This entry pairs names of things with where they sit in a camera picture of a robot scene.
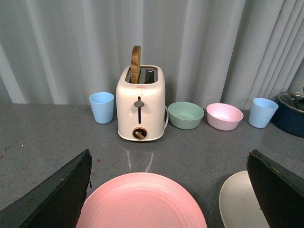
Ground glass pot lid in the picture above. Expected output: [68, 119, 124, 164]
[277, 92, 304, 112]

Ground cream two-slot toaster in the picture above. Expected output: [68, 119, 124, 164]
[116, 65, 169, 142]

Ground light blue cup left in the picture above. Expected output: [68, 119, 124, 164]
[89, 92, 114, 124]

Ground white plate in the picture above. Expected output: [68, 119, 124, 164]
[219, 171, 269, 228]

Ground light blue cup right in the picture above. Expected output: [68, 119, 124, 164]
[248, 98, 278, 128]

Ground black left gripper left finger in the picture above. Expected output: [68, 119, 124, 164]
[0, 149, 92, 228]

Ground light blue cup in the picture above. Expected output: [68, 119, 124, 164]
[248, 98, 278, 128]
[89, 92, 114, 124]

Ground white toaster power cord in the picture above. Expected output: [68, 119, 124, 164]
[163, 104, 170, 129]

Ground brown bread slice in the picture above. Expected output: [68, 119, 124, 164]
[131, 46, 141, 84]

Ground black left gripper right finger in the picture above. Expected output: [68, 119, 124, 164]
[247, 150, 304, 228]

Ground grey curtain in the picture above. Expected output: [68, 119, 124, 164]
[0, 0, 304, 109]

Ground pink bowl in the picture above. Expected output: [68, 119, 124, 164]
[206, 103, 244, 131]

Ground pink plate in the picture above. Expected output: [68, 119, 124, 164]
[76, 172, 207, 228]

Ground dark blue saucepan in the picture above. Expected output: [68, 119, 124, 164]
[271, 99, 304, 138]

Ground green bowl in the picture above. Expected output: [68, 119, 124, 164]
[168, 102, 205, 130]

